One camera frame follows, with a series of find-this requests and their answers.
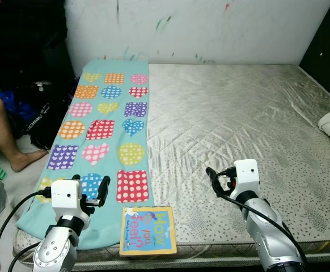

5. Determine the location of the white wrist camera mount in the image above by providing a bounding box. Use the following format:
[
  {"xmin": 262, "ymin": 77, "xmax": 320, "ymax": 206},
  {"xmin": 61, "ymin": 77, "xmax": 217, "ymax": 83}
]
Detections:
[
  {"xmin": 232, "ymin": 159, "xmax": 261, "ymax": 195},
  {"xmin": 50, "ymin": 179, "xmax": 90, "ymax": 220}
]

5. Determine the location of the yellow blue children's book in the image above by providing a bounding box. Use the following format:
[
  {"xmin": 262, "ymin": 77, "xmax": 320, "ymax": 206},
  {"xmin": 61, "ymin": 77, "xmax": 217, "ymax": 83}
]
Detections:
[{"xmin": 119, "ymin": 205, "xmax": 178, "ymax": 258}]

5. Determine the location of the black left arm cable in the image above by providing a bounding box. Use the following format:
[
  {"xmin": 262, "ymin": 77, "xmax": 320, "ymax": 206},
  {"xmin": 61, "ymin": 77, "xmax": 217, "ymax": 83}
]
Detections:
[{"xmin": 0, "ymin": 190, "xmax": 55, "ymax": 272}]

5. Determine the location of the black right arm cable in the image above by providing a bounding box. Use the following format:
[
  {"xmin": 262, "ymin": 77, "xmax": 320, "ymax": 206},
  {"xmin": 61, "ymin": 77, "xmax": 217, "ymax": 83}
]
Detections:
[{"xmin": 209, "ymin": 168, "xmax": 308, "ymax": 268}]

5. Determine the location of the black bed frame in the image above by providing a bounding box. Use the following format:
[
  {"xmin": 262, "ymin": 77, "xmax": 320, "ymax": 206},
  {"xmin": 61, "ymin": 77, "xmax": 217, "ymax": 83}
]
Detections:
[{"xmin": 69, "ymin": 258, "xmax": 330, "ymax": 272}]

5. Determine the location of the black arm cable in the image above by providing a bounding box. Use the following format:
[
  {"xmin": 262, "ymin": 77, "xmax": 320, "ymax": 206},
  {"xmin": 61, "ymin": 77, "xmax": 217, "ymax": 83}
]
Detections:
[
  {"xmin": 0, "ymin": 190, "xmax": 55, "ymax": 272},
  {"xmin": 209, "ymin": 168, "xmax": 308, "ymax": 268}
]

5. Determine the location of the blue bag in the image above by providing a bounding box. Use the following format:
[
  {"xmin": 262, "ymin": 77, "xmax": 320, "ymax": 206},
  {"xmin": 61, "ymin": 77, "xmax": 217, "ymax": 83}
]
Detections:
[{"xmin": 0, "ymin": 85, "xmax": 23, "ymax": 121}]

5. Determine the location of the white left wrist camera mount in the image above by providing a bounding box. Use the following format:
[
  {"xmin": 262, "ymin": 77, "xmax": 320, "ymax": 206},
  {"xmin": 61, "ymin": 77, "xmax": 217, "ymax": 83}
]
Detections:
[{"xmin": 50, "ymin": 179, "xmax": 90, "ymax": 220}]

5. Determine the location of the seated person in black shorts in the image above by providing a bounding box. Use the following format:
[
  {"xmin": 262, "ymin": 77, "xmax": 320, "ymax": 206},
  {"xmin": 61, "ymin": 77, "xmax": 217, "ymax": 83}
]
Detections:
[{"xmin": 0, "ymin": 93, "xmax": 50, "ymax": 272}]

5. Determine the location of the black bag with white lettering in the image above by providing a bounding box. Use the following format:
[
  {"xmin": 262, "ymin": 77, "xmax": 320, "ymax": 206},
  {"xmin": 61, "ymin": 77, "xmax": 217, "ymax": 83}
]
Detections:
[{"xmin": 15, "ymin": 79, "xmax": 78, "ymax": 151}]

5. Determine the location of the white quilted mattress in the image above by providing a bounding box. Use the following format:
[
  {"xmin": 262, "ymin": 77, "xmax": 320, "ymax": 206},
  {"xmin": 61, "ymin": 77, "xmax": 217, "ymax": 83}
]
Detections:
[{"xmin": 12, "ymin": 59, "xmax": 330, "ymax": 266}]

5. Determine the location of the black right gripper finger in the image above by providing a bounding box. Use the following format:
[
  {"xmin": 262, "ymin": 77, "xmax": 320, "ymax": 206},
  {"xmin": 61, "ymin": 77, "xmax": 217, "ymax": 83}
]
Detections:
[{"xmin": 205, "ymin": 166, "xmax": 223, "ymax": 199}]

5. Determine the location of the black tufted headboard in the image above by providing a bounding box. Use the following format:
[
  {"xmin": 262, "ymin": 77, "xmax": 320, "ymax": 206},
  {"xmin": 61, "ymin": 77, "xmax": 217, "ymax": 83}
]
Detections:
[{"xmin": 298, "ymin": 0, "xmax": 330, "ymax": 109}]

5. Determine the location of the teal blanket with colourful shapes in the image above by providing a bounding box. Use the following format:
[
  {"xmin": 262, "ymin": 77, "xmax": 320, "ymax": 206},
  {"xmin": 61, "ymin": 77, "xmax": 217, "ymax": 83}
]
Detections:
[{"xmin": 15, "ymin": 58, "xmax": 155, "ymax": 251}]

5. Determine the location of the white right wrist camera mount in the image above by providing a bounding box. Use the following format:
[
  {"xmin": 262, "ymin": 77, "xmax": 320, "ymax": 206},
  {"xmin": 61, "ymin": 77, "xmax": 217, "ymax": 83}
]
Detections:
[{"xmin": 232, "ymin": 159, "xmax": 261, "ymax": 195}]

